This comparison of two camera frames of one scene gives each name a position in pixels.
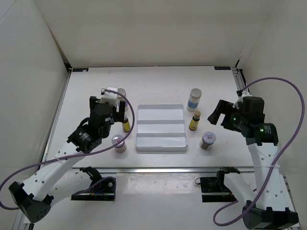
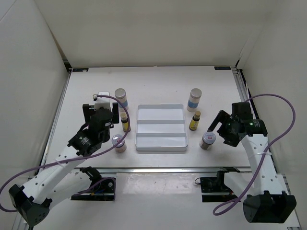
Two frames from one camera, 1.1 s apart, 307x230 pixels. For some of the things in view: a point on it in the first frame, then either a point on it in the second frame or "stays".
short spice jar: x=121 y=148 stays
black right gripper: x=222 y=107 -> x=224 y=117
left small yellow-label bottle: x=126 y=125 stays
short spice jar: x=208 y=139 stays
